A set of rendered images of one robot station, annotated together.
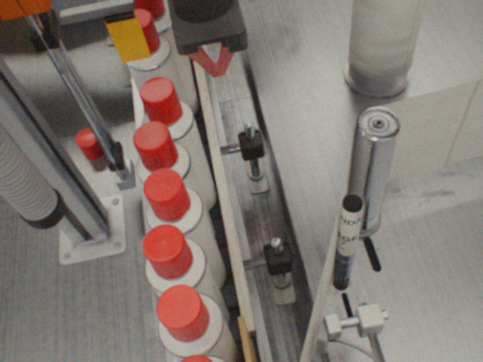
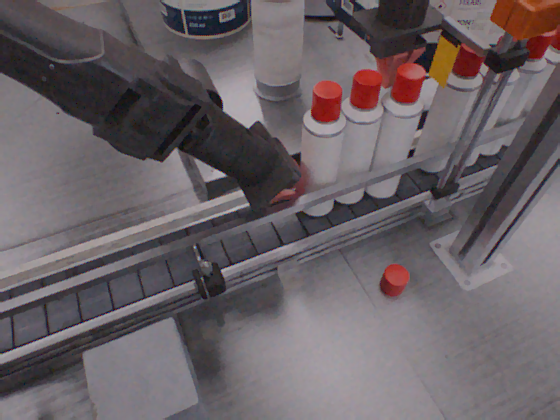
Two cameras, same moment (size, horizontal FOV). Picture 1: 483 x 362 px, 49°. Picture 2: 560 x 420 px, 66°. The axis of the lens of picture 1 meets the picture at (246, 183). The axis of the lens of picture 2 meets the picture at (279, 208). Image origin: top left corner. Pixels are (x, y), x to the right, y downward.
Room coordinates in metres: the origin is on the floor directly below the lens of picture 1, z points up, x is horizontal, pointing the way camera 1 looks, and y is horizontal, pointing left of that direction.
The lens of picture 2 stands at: (0.74, 0.41, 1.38)
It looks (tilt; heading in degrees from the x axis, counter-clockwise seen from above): 52 degrees down; 247
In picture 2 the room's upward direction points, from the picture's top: straight up
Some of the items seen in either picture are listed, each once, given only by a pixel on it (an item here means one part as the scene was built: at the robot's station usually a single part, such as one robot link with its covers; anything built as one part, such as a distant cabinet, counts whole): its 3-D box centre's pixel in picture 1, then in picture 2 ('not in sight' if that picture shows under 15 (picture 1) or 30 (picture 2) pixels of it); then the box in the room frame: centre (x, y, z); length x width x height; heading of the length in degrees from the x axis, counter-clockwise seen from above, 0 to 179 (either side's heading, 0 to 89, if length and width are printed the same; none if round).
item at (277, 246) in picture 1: (264, 265); not in sight; (0.23, 0.00, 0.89); 0.06 x 0.03 x 0.12; 92
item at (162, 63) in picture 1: (159, 87); (392, 137); (0.44, 0.08, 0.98); 0.05 x 0.05 x 0.20
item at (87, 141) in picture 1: (90, 143); (394, 279); (0.48, 0.21, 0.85); 0.03 x 0.03 x 0.03
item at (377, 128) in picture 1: (368, 178); not in sight; (0.27, -0.12, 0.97); 0.05 x 0.05 x 0.19
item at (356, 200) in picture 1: (346, 248); not in sight; (0.20, -0.08, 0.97); 0.02 x 0.02 x 0.19
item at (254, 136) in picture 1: (252, 151); not in sight; (0.39, -0.01, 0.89); 0.03 x 0.03 x 0.12; 2
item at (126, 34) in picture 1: (128, 37); (443, 59); (0.40, 0.09, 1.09); 0.03 x 0.01 x 0.06; 92
